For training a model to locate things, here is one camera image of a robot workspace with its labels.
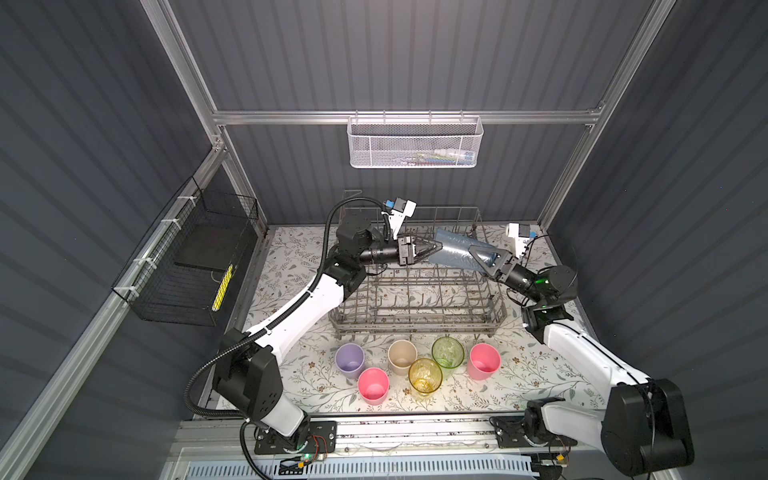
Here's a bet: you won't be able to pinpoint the green transparent cup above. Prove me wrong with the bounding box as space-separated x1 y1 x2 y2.
431 336 465 371

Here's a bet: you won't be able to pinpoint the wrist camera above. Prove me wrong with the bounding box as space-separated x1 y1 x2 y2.
506 223 537 259
383 198 417 240

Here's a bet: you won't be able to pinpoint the pink cup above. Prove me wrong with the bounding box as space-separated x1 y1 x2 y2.
467 343 502 381
358 367 390 405

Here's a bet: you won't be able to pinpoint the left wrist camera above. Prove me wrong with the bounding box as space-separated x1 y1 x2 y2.
383 198 417 240

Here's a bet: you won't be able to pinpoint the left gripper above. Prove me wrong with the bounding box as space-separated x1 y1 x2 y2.
354 232 438 270

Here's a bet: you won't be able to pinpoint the blue-grey transparent cup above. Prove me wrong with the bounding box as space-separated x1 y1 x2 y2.
429 229 492 270

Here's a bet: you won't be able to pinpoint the yellow transparent cup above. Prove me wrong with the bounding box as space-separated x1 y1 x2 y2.
407 358 443 396

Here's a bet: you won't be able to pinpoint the grey wire dish rack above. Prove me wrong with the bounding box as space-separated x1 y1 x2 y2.
328 202 507 339

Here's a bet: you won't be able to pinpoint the black corrugated cable hose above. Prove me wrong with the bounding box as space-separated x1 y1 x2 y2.
182 196 385 480

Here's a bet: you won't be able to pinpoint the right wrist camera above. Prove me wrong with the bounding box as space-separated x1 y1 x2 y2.
506 223 537 259

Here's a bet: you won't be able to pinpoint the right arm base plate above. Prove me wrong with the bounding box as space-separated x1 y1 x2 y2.
489 415 578 450

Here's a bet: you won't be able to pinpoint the yellow brush in basket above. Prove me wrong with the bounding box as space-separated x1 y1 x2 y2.
211 264 235 312

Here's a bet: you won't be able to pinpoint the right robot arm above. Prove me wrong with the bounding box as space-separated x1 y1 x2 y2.
468 244 695 477

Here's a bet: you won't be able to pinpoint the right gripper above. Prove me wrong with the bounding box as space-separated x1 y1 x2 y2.
465 250 542 310

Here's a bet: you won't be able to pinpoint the black wire wall basket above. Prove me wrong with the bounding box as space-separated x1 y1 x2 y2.
112 179 266 327

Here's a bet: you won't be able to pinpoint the purple cup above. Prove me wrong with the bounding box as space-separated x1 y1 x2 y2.
335 343 365 379

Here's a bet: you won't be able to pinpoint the pink cup front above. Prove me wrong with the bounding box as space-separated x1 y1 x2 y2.
358 367 390 405

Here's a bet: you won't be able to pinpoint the white vented strip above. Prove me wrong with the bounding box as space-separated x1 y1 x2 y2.
182 454 535 480

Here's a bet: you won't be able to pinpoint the beige cup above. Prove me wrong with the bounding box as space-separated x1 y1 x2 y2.
387 339 418 376

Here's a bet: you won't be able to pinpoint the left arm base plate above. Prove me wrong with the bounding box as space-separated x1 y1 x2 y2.
253 420 338 455

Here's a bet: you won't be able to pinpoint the white mesh wall basket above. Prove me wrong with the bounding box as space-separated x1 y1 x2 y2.
346 115 484 169

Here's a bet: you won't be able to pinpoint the items in white basket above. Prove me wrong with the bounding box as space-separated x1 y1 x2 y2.
395 148 477 168

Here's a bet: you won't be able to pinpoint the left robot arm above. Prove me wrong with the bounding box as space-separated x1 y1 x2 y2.
212 215 442 443

